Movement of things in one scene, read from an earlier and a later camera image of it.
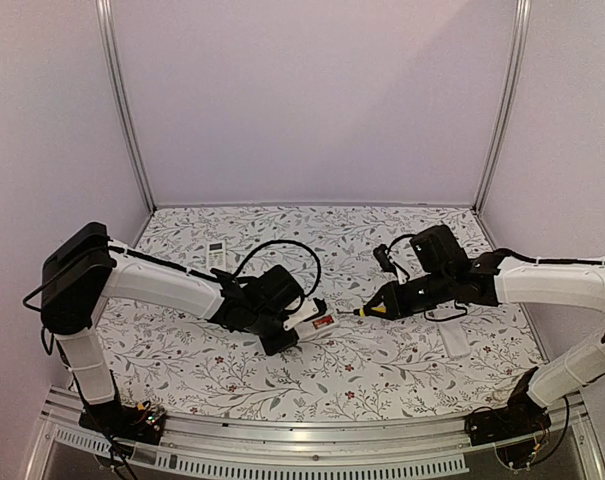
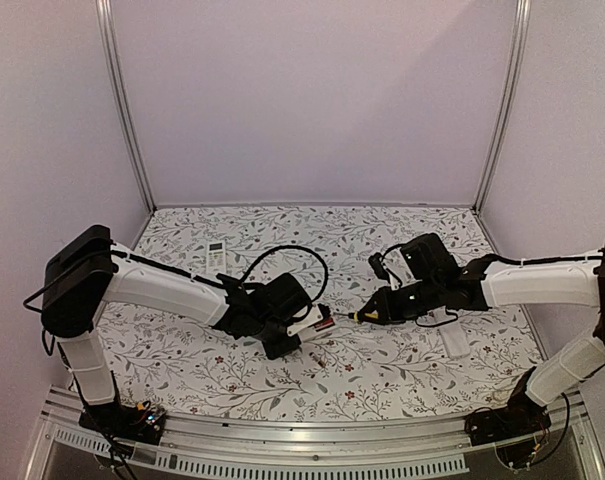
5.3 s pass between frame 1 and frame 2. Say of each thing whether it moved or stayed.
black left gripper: stayed
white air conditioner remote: stayed
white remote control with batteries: moved
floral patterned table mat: stayed
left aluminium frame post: stayed
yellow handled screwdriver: moved
